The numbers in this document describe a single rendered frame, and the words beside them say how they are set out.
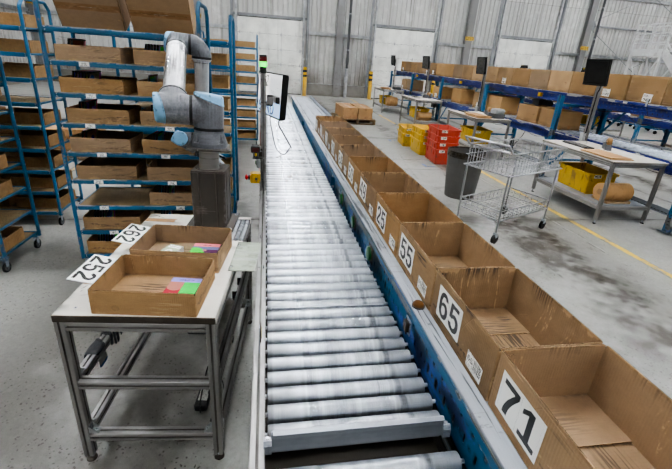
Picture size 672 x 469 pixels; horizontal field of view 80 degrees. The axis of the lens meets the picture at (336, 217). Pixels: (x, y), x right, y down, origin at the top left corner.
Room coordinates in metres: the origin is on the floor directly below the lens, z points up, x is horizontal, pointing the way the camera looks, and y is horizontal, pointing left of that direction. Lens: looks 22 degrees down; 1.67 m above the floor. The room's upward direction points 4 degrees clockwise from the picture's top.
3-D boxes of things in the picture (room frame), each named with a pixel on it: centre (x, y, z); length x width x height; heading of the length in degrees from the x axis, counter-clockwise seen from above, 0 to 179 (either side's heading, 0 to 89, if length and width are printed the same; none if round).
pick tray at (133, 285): (1.35, 0.69, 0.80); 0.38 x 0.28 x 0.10; 94
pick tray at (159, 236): (1.67, 0.70, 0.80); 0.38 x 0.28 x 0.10; 93
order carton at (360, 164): (2.56, -0.23, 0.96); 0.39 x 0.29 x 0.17; 11
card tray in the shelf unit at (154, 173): (3.01, 1.25, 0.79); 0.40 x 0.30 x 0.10; 102
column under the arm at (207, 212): (2.10, 0.70, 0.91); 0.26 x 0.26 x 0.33; 5
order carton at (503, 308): (1.01, -0.53, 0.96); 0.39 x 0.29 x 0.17; 11
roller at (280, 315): (1.33, 0.00, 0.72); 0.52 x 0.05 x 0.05; 101
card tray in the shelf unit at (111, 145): (2.91, 1.72, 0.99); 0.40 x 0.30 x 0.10; 99
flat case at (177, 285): (1.36, 0.60, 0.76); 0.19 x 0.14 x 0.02; 2
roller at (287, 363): (1.07, -0.05, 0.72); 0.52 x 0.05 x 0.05; 101
